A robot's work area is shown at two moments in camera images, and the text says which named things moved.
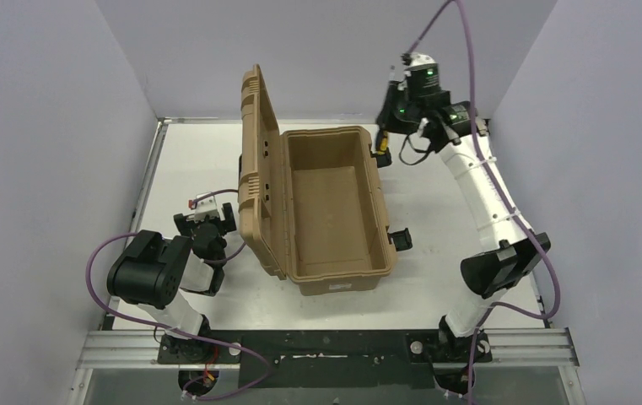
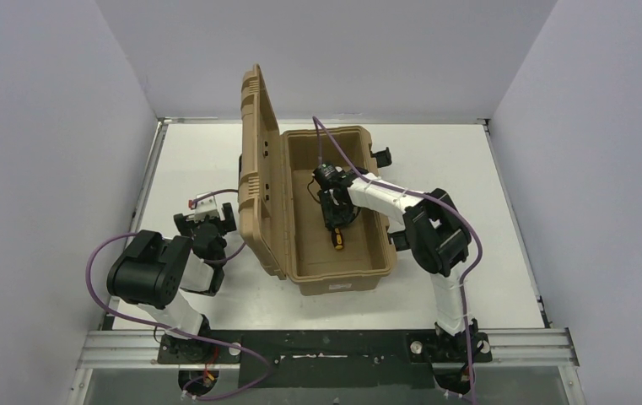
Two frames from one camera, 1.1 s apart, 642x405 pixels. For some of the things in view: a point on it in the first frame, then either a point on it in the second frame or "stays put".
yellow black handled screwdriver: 381,142 to 337,239
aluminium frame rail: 109,348 stays put
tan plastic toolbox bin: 310,204 stays put
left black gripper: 203,225 stays put
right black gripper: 390,120 to 333,220
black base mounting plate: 326,359 stays put
